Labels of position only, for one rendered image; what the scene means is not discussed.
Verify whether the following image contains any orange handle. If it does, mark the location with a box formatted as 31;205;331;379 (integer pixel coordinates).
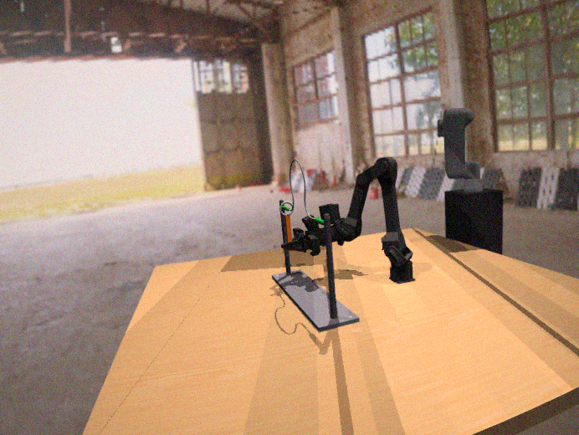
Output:
279;202;294;243

